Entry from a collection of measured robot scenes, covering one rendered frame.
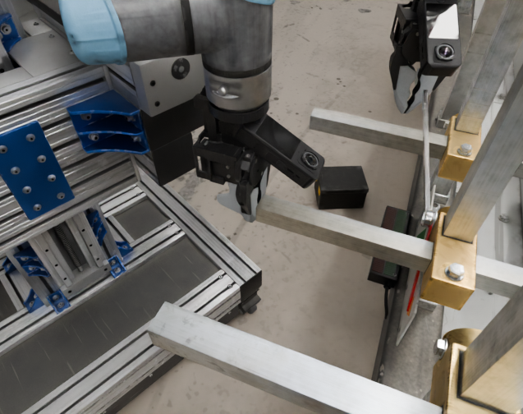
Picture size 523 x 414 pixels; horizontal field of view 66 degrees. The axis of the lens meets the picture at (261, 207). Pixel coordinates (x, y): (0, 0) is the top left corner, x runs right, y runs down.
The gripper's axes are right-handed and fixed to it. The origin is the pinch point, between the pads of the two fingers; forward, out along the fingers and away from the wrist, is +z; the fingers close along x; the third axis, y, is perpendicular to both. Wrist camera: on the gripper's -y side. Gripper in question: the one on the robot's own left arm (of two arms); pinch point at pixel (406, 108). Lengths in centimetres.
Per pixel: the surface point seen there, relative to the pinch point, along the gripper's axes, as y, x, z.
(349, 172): 72, -12, 79
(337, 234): -22.9, 12.8, 5.0
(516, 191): 10.5, -35.2, 28.5
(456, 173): -7.7, -8.3, 7.1
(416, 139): -1.8, -2.5, 4.8
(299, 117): 130, 7, 91
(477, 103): -0.8, -10.5, -1.7
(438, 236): -24.1, 0.1, 3.5
